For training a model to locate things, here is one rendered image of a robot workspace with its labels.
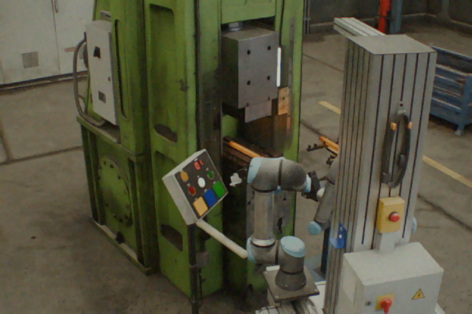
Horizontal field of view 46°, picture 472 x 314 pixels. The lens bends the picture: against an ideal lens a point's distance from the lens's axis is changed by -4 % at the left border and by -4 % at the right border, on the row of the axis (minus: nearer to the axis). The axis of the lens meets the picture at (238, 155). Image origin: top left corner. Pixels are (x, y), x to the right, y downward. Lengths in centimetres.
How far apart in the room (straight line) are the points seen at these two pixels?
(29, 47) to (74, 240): 419
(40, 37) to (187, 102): 531
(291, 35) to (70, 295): 230
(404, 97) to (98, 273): 284
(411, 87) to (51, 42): 680
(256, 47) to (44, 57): 550
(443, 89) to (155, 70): 414
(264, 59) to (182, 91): 50
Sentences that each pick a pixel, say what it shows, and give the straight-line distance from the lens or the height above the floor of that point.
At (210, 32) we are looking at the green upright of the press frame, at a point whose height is 180.
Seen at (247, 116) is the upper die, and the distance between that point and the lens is 333.
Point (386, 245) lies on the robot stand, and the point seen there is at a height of 127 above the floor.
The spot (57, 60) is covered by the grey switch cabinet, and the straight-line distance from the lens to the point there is 846.
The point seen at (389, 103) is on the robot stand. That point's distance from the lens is 207.
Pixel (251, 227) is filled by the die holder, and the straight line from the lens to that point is 361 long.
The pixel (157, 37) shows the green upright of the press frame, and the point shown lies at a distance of 345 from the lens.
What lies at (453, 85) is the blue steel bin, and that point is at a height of 54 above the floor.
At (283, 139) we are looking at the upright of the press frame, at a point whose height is 99.
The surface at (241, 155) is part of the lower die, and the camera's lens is 358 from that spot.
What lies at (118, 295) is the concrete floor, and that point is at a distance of 406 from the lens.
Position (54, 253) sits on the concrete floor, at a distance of 457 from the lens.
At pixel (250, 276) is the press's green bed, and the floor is 19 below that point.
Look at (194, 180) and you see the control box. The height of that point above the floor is 112.
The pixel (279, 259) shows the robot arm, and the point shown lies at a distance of 265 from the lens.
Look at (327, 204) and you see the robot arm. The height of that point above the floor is 105.
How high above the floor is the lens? 254
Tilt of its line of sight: 26 degrees down
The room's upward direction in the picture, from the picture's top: straight up
